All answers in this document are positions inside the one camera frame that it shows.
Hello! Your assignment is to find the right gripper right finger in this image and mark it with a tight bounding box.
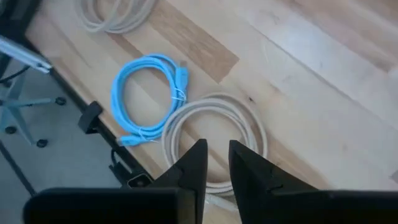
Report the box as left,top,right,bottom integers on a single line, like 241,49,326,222
228,139,398,224

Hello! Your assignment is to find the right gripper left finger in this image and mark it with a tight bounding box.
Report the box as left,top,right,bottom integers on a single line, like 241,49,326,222
22,138,208,224

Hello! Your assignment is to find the blue HDMI cable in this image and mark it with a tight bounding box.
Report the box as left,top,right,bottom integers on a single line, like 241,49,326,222
110,53,190,147

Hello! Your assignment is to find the grey office chair base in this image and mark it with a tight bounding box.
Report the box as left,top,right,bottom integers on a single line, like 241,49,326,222
0,70,68,149

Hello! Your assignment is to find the silver metal bar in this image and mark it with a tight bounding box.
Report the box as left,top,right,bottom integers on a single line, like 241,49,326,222
0,34,53,74

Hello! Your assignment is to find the beige coiled HDMI cable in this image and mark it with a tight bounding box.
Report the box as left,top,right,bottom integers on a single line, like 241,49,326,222
160,92,269,212
73,0,158,34

